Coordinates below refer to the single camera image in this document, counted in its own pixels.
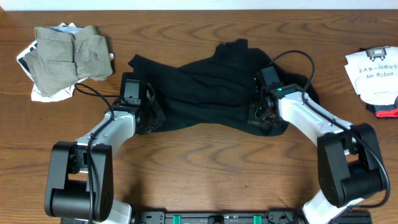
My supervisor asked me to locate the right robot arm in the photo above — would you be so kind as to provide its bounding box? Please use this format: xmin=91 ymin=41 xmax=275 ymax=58
xmin=248 ymin=78 xmax=391 ymax=223

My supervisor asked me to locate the khaki folded shirt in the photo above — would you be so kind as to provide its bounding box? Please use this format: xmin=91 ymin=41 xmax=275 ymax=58
xmin=24 ymin=25 xmax=114 ymax=98

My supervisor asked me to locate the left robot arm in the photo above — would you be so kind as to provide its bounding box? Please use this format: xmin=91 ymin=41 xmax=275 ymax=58
xmin=44 ymin=80 xmax=165 ymax=223

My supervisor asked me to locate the black t-shirt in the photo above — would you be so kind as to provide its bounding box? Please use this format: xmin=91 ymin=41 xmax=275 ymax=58
xmin=121 ymin=38 xmax=320 ymax=137

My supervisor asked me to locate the white printed garment under khaki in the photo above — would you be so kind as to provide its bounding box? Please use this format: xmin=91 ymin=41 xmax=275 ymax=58
xmin=16 ymin=22 xmax=115 ymax=103

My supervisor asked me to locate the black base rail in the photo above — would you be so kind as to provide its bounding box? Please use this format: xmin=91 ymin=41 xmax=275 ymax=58
xmin=60 ymin=208 xmax=373 ymax=224

